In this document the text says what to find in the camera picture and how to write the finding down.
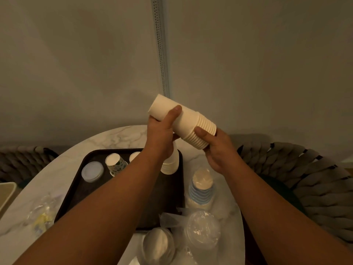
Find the stack of white lids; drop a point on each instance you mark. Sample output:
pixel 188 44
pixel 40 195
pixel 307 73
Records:
pixel 157 247

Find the stack of white paper cups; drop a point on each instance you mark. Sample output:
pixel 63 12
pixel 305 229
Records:
pixel 184 121

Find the person's right hand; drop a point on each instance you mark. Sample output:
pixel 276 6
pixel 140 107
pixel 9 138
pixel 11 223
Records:
pixel 220 151

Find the person's left hand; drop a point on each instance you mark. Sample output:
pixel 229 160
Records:
pixel 158 135

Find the metal wall strip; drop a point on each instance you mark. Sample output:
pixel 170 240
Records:
pixel 161 46

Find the person's left thumb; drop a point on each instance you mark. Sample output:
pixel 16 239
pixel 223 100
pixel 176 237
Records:
pixel 172 115

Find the stack of blue striped cups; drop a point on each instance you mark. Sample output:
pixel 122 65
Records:
pixel 201 187

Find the short stack of white cups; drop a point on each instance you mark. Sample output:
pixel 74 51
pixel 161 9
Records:
pixel 171 162

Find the crumpled clear plastic wrapper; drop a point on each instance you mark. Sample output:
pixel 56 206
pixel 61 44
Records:
pixel 41 215

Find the person's right forearm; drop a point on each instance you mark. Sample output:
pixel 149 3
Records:
pixel 278 218

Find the patterned paper cup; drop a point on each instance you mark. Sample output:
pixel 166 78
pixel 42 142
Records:
pixel 115 164

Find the person's left forearm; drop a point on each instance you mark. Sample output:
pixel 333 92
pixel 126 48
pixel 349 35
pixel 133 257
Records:
pixel 93 218

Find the person's right thumb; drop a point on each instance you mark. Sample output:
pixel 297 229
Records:
pixel 203 133

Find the beige bin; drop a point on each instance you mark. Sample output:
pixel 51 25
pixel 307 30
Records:
pixel 7 194

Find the translucent plastic lid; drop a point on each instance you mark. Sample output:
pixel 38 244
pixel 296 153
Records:
pixel 92 171

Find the dark brown serving tray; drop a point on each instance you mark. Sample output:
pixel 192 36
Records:
pixel 165 195

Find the white paper cup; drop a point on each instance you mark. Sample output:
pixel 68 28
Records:
pixel 134 156

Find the bag of clear plastic lids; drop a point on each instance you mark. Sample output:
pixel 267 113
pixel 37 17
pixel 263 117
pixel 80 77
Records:
pixel 198 231

